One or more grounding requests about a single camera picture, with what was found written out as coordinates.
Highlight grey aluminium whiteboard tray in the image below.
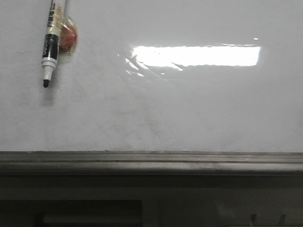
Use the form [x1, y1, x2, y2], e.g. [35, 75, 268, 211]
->
[0, 151, 303, 175]

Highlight white whiteboard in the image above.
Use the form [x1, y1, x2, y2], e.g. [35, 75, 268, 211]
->
[0, 0, 303, 152]

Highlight black white whiteboard marker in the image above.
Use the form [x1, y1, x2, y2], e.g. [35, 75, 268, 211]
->
[41, 0, 66, 88]

